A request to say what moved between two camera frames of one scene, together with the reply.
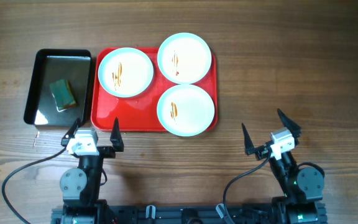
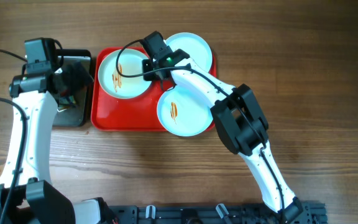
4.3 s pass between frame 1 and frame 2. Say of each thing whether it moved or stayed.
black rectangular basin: stayed
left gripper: moved
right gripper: moved
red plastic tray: stayed
